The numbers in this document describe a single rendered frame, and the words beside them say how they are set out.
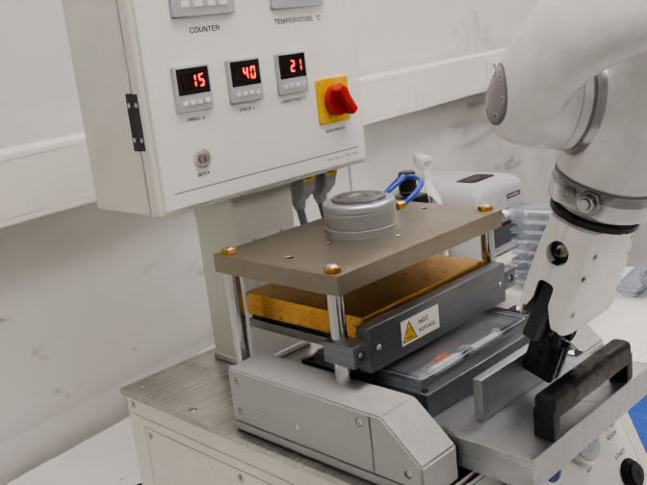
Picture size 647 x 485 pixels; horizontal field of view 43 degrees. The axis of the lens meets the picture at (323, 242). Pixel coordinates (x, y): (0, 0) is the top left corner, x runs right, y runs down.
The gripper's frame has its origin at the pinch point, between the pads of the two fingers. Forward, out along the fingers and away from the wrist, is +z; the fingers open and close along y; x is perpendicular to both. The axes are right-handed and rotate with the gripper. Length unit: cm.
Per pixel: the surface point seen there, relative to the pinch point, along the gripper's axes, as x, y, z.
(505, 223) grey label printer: 52, 89, 34
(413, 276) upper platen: 17.4, 2.1, 1.2
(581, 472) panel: -5.5, 4.6, 13.1
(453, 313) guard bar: 11.4, 1.7, 2.4
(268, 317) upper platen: 26.2, -10.2, 6.9
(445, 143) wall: 87, 112, 33
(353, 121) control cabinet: 39.1, 14.2, -6.6
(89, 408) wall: 65, -7, 48
